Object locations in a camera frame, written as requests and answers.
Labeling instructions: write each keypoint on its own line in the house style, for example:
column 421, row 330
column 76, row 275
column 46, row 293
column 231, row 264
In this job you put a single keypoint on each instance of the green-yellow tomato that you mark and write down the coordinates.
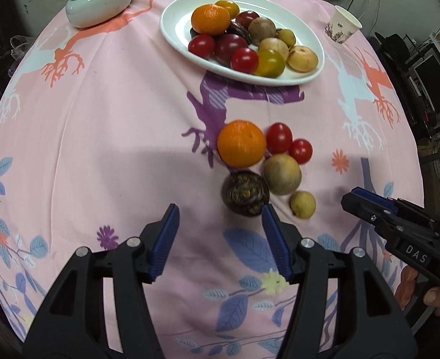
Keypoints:
column 270, row 64

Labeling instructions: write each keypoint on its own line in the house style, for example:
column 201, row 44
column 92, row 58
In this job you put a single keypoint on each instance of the floral paper cup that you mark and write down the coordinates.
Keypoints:
column 342, row 25

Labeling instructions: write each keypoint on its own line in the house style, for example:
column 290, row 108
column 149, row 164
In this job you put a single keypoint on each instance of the dark patterned passion fruit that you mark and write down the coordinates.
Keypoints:
column 245, row 193

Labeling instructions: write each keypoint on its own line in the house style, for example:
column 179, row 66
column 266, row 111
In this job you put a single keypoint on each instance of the yellow-orange tomato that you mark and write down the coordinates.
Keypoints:
column 230, row 6

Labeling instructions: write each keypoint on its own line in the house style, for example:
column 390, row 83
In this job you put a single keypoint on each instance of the striped pepino melon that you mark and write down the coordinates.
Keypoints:
column 302, row 59
column 276, row 45

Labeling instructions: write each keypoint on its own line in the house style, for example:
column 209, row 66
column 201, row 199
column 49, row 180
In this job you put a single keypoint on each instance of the white oval plate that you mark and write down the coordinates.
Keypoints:
column 176, row 29

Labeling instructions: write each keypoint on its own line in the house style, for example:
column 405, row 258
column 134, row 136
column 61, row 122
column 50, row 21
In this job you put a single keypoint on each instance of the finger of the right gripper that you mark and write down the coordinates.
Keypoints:
column 375, row 198
column 371, row 213

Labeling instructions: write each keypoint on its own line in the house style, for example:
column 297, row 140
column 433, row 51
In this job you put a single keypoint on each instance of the red cherry tomato front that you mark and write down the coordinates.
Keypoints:
column 244, row 60

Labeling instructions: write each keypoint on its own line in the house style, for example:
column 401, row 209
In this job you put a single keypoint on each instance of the brown-green passion fruit back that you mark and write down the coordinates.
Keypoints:
column 282, row 174

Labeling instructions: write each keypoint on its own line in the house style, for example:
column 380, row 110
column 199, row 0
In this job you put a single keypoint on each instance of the dark red plum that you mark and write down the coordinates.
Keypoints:
column 225, row 46
column 245, row 18

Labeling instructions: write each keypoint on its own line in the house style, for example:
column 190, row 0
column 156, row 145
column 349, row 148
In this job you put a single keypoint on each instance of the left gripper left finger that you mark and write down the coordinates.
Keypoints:
column 71, row 320

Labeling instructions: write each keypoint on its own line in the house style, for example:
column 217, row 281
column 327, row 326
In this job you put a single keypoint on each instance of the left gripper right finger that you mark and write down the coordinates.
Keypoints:
column 369, row 322

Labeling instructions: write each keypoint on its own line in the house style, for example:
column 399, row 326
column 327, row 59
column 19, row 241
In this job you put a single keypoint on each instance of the pale green lidded jar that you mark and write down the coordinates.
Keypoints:
column 98, row 2

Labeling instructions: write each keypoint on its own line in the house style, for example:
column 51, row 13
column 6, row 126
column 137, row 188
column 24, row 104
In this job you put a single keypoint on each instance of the dark purple mangosteen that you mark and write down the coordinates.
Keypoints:
column 238, row 30

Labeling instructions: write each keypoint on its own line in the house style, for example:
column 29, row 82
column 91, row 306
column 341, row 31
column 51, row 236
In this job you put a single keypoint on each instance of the cherry tomato back right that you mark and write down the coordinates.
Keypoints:
column 301, row 150

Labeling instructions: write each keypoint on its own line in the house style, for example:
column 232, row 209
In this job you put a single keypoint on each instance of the pink patterned tablecloth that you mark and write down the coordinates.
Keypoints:
column 101, row 130

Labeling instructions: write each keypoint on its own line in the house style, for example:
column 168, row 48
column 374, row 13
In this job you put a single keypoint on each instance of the orange mandarin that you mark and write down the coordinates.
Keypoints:
column 210, row 19
column 241, row 144

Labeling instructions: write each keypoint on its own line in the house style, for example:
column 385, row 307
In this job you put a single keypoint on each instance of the small longan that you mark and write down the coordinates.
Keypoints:
column 287, row 36
column 303, row 204

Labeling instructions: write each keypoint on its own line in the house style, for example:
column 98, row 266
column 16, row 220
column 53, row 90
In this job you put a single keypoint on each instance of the cherry tomato back left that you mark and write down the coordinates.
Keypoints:
column 278, row 138

